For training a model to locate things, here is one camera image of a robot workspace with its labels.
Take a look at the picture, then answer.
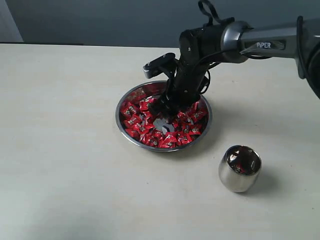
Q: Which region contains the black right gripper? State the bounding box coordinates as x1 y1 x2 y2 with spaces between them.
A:
148 58 209 123

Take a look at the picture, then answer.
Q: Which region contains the red candy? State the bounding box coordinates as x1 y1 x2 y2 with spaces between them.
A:
233 161 252 176

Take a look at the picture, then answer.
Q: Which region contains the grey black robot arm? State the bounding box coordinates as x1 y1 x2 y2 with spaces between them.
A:
144 16 320 118

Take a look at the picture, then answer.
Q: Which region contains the round stainless steel plate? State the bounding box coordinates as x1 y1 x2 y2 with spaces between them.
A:
115 80 213 153

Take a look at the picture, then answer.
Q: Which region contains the stainless steel cup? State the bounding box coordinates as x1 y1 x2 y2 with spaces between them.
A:
218 145 262 193

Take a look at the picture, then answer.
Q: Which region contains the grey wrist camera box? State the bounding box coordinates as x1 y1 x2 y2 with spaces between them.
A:
143 52 177 79

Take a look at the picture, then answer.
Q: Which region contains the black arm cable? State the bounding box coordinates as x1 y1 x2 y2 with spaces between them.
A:
169 0 236 95

